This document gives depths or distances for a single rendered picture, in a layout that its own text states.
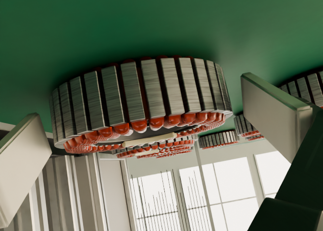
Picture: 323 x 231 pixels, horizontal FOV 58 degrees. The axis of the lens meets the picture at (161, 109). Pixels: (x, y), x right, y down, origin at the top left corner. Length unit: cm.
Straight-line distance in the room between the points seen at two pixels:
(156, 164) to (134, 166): 49
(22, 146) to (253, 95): 13
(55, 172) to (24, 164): 25
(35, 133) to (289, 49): 16
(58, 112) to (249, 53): 11
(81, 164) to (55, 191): 7
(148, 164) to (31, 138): 647
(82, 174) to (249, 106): 33
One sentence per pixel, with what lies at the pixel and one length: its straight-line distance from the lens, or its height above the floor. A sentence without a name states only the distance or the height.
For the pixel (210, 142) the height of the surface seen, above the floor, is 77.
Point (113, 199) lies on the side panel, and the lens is 60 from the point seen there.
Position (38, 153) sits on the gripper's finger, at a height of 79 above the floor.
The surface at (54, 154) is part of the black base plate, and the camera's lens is 39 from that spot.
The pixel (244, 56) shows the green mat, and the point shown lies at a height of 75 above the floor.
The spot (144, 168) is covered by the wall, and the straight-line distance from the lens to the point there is 665.
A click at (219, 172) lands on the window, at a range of 665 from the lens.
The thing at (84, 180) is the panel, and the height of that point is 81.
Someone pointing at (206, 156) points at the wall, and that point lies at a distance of 662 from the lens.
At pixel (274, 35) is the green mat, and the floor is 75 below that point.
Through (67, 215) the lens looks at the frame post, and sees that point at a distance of 41.
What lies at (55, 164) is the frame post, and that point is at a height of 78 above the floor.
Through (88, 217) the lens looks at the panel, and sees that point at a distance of 47.
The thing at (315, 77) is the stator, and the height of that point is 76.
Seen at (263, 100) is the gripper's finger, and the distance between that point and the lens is 16.
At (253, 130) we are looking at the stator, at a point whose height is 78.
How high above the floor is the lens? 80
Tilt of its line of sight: 10 degrees down
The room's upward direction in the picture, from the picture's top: 169 degrees clockwise
